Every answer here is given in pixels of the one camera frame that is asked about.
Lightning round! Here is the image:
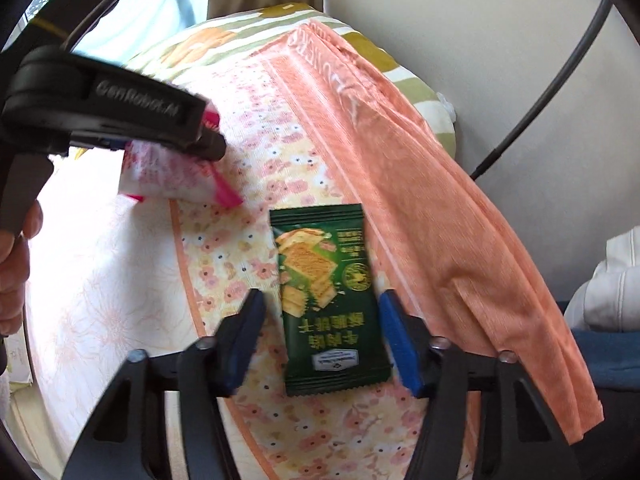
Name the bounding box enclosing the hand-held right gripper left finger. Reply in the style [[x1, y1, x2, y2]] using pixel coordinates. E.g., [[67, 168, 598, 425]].
[[60, 287, 268, 480]]

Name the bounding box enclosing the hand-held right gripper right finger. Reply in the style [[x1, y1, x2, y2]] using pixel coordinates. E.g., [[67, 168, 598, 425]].
[[377, 289, 583, 480]]

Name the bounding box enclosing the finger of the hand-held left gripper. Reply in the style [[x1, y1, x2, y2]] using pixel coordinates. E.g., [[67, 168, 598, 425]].
[[167, 130, 227, 162]]

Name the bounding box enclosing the pink white snack packet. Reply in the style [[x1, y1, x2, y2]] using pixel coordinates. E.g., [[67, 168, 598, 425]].
[[117, 110, 244, 209]]

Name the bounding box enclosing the green cracker packet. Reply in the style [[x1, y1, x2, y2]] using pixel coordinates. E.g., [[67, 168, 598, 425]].
[[268, 203, 392, 398]]

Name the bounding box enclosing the person's left hand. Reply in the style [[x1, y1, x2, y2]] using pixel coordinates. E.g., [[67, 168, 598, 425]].
[[0, 200, 45, 356]]

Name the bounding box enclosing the light blue window cloth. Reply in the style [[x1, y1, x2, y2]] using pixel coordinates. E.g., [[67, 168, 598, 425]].
[[75, 0, 211, 68]]

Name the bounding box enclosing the green striped floral blanket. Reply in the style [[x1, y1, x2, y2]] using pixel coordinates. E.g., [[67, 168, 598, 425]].
[[120, 2, 458, 161]]

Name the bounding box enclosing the orange floral tablecloth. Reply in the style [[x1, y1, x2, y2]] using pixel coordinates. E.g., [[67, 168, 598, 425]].
[[25, 17, 606, 480]]

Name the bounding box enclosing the dark blue cloth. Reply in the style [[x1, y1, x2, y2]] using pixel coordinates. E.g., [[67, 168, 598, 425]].
[[570, 327, 640, 392]]

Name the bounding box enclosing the white garment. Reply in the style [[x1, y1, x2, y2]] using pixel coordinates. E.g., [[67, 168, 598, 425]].
[[565, 227, 640, 333]]

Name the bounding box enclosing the thick black cable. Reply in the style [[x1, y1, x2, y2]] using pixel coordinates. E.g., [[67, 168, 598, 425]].
[[0, 0, 168, 56]]

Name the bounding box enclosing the thin black cable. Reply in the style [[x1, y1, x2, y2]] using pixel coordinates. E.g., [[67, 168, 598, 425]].
[[470, 0, 613, 181]]

